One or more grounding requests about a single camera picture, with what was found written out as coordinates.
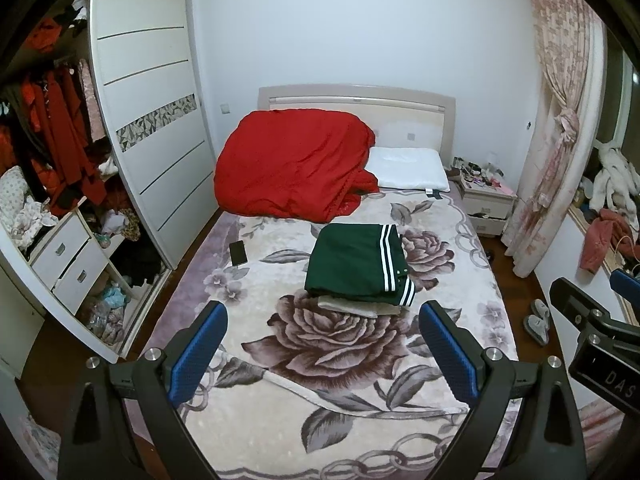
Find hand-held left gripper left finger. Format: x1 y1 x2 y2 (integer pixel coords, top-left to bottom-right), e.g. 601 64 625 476
57 300 229 480

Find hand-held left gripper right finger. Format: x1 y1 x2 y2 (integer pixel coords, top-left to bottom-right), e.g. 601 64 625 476
418 301 588 480

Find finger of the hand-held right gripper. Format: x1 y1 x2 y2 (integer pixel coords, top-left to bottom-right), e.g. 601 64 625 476
610 268 640 303
549 278 640 348

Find green white varsity jacket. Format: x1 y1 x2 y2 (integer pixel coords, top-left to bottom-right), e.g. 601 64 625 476
305 223 417 308

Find red hanging clothes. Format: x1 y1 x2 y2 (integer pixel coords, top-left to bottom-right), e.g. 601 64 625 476
20 17 108 213

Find folded cream garment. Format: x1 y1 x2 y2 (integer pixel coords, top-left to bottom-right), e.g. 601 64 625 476
318 295 402 319

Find white nightstand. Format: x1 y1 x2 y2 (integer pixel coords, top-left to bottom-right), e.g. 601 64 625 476
459 175 518 237

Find white drawer unit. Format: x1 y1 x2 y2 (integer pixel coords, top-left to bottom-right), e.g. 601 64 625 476
27 210 108 313

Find clutter of small items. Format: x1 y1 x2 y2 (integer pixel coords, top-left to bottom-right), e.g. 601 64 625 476
452 156 506 186

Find white pillow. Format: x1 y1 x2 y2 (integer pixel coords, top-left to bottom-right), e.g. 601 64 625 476
366 147 451 193

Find red duvet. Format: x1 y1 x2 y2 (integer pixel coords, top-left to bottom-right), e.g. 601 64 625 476
214 108 381 223

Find beige bed headboard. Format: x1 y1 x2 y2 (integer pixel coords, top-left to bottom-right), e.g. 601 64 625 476
257 85 457 161

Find white wardrobe sliding door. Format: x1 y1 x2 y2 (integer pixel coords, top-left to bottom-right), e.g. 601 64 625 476
89 0 217 271

